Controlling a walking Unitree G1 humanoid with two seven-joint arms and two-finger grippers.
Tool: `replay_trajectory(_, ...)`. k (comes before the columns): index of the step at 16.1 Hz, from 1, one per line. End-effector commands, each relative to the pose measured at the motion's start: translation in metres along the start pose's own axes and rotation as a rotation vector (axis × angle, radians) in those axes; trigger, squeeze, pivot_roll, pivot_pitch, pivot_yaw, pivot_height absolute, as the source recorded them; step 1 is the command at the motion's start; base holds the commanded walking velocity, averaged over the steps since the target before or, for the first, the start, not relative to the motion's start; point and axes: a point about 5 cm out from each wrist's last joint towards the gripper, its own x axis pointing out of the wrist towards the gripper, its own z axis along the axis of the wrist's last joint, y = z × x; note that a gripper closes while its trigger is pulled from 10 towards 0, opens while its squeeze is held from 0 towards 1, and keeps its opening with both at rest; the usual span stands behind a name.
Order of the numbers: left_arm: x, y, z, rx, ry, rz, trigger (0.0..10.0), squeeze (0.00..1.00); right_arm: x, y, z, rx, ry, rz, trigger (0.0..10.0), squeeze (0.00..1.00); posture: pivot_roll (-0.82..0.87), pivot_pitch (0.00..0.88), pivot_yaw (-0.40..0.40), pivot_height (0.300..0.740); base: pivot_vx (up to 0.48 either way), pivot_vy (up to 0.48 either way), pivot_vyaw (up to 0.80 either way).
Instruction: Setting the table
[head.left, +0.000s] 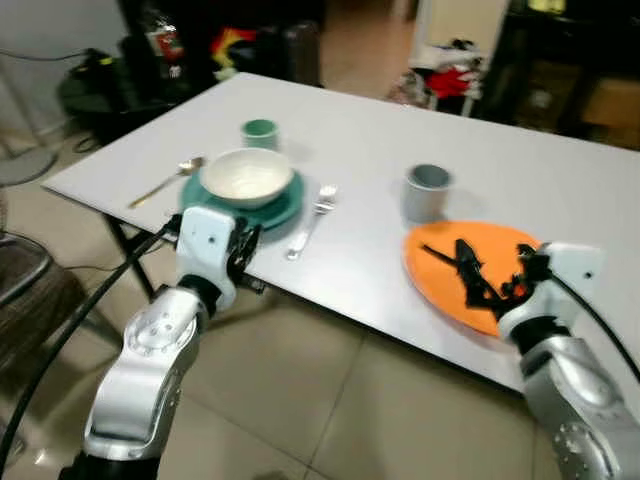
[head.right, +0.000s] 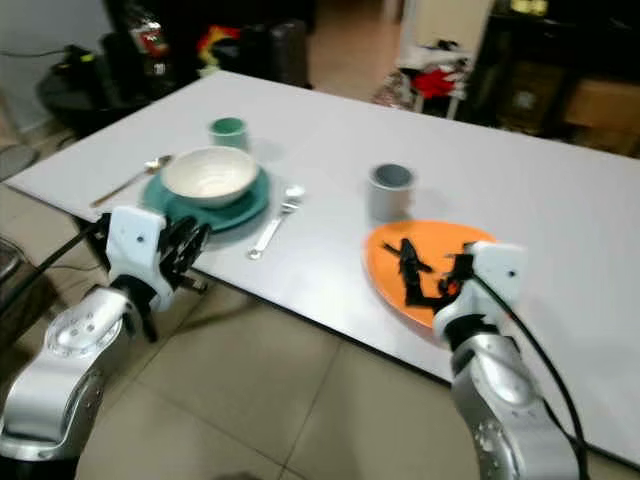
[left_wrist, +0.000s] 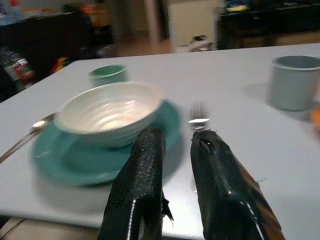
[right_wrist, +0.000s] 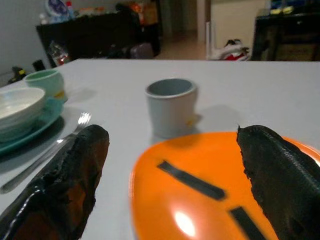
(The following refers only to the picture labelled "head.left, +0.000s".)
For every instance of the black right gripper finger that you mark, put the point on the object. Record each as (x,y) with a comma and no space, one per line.
(442,253)
(480,285)

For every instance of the orange plate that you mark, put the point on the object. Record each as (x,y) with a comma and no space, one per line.
(440,285)

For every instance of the grey cup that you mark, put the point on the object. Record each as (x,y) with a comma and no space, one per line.
(427,198)

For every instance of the teal plate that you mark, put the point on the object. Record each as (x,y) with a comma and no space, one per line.
(285,210)

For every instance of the white bowl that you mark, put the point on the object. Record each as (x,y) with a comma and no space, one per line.
(246,180)

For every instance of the metal fork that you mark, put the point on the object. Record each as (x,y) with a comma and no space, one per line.
(310,222)

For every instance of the metal spoon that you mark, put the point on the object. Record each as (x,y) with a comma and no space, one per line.
(165,185)

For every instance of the green cup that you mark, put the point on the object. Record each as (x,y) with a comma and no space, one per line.
(259,136)

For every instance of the black table leg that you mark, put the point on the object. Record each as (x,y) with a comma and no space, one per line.
(125,250)

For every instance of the red cloth item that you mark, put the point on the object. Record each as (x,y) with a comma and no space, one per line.
(452,82)

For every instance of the brown cardboard box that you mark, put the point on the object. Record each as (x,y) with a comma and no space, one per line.
(615,105)

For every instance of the red and yellow toy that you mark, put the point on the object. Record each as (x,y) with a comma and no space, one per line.
(232,45)

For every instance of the black chair back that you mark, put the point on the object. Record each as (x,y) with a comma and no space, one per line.
(292,50)

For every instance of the black bag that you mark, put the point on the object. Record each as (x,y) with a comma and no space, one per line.
(120,85)

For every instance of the dark shelf unit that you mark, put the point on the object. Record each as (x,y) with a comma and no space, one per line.
(560,60)

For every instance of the dark woven chair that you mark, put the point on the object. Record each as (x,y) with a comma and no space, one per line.
(35,300)

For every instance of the white cabinet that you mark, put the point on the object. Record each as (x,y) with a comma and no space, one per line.
(460,25)

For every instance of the grey round fan base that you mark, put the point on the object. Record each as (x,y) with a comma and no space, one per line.
(25,165)

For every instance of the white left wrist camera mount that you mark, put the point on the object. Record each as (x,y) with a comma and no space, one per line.
(205,245)

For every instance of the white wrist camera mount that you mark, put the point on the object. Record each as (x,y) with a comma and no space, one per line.
(205,245)
(570,270)

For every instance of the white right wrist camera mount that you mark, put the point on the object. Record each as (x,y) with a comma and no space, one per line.
(570,270)

